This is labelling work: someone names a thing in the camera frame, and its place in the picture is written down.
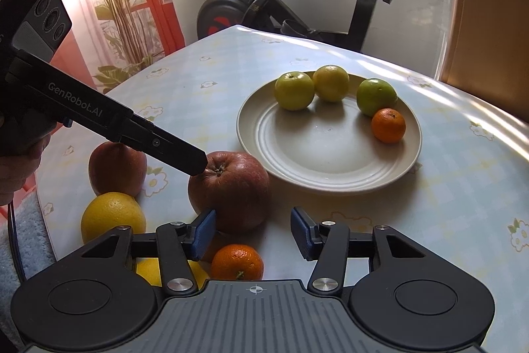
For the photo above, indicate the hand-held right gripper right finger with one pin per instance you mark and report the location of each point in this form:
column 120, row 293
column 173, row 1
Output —
column 298, row 229

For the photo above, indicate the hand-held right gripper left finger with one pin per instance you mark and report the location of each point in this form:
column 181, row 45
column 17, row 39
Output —
column 204, row 231

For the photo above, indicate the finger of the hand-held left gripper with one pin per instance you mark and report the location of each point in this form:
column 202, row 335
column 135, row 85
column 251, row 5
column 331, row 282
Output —
column 177, row 152

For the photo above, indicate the orange tangerine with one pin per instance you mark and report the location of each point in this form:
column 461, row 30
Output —
column 388, row 126
column 237, row 263

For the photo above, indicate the red apple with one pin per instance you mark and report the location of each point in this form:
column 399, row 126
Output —
column 118, row 170
column 235, row 191

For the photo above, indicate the cream round plate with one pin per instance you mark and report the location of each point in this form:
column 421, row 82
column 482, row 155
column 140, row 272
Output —
column 322, row 154

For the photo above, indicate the small green apple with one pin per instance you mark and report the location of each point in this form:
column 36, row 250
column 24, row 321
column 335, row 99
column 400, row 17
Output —
column 294, row 91

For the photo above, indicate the yellow-green citrus fruit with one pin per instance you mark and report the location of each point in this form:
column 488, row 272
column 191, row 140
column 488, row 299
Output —
column 330, row 83

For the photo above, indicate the green citrus fruit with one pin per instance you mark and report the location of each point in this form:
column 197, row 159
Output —
column 376, row 96

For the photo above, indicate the person's left hand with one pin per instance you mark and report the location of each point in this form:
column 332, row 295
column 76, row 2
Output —
column 16, row 173

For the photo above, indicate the yellow lemon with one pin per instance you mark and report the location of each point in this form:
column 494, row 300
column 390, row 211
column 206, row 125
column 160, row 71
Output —
column 113, row 217
column 148, row 272

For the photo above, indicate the floral orange curtain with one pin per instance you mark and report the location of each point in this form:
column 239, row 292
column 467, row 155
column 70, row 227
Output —
column 120, row 5

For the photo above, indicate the light blue fuzzy rug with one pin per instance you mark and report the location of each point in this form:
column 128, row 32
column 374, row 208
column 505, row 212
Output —
column 31, row 237

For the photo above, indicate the wooden cabinet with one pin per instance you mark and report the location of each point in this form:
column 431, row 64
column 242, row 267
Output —
column 487, row 26

